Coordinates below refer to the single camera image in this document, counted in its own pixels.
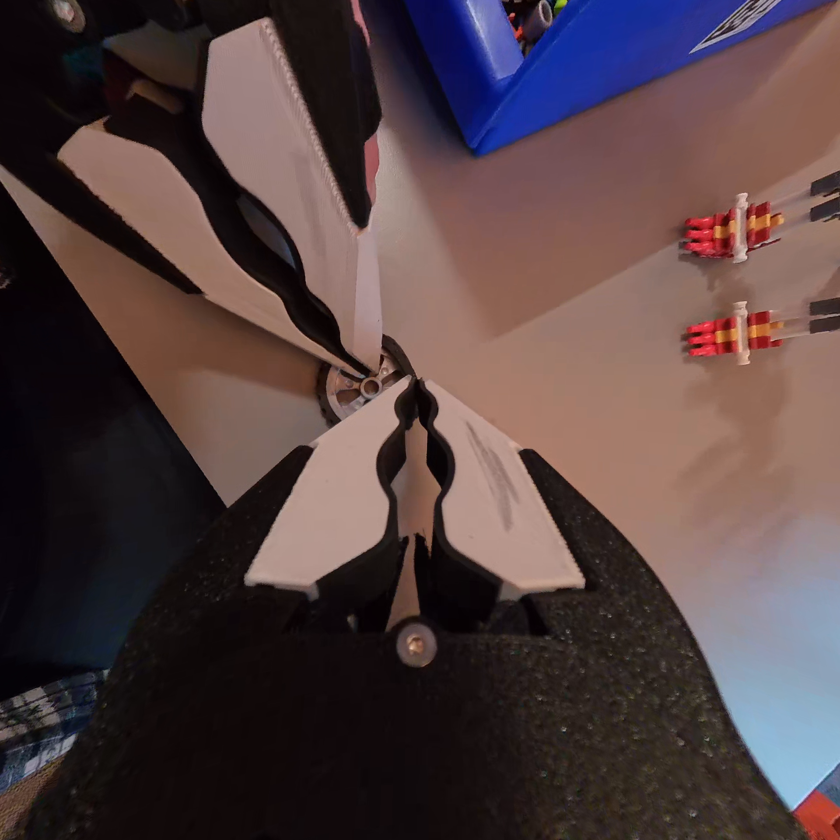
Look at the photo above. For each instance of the colourful construction toy model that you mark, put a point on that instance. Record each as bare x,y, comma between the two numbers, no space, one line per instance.
825,186

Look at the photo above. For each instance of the blue plastic parts bin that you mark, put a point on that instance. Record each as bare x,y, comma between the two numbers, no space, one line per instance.
590,65

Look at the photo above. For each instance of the person's left hand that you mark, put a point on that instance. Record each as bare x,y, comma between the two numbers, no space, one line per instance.
373,164

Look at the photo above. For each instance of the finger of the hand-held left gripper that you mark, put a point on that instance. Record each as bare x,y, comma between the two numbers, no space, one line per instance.
151,203
275,144

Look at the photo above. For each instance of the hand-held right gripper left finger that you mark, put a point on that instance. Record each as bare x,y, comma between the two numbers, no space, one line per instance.
315,518

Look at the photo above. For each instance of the orange plastic bin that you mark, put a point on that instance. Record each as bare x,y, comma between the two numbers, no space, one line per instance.
820,820

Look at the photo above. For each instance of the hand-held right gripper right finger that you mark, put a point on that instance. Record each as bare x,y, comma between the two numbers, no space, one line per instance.
512,525

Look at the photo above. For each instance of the pile of colourful toy pieces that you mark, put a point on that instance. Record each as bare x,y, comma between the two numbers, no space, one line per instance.
525,29

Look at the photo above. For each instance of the grey toy wheel hub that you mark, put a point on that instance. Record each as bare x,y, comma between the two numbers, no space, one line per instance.
348,394

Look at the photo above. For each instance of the black rubber toy tyre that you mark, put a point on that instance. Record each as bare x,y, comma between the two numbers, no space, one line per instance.
326,407

